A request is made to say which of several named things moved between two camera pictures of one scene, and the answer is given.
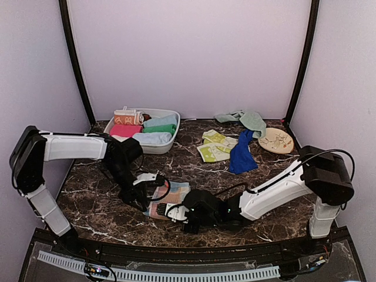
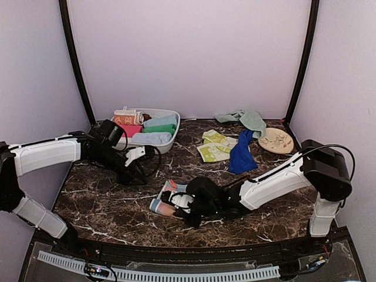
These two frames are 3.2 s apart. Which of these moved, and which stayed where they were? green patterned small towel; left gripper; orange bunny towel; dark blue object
Moved: left gripper
Stayed: green patterned small towel; dark blue object; orange bunny towel
